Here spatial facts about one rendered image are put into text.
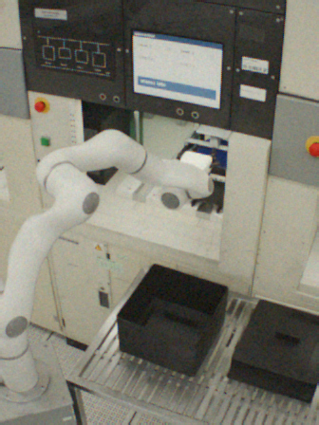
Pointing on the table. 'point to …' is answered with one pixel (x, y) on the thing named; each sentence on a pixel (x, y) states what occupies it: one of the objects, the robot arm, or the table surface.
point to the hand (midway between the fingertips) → (204, 151)
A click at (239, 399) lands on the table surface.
